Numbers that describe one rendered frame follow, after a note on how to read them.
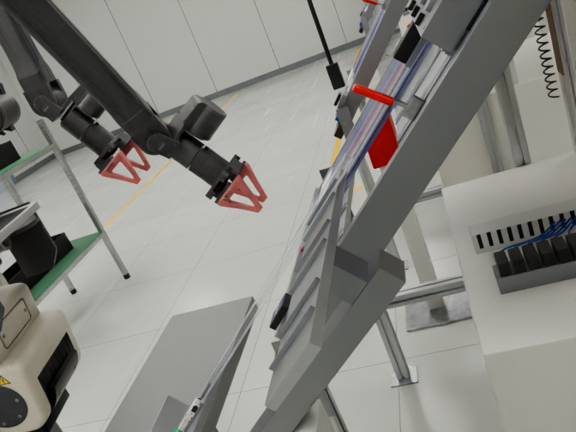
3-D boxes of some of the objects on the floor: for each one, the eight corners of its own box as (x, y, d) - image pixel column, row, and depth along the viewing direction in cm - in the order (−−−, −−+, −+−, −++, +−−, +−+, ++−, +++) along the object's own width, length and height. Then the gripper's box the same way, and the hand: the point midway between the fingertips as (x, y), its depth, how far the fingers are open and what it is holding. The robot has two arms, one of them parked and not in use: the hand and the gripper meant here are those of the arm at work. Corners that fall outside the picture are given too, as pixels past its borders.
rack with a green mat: (-12, 387, 294) (-145, 203, 255) (73, 291, 375) (-18, 141, 336) (59, 369, 281) (-69, 174, 242) (131, 275, 362) (44, 117, 323)
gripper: (195, 161, 111) (258, 207, 113) (178, 179, 102) (248, 228, 104) (213, 135, 109) (278, 182, 111) (197, 151, 99) (268, 202, 101)
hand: (259, 202), depth 107 cm, fingers open, 5 cm apart
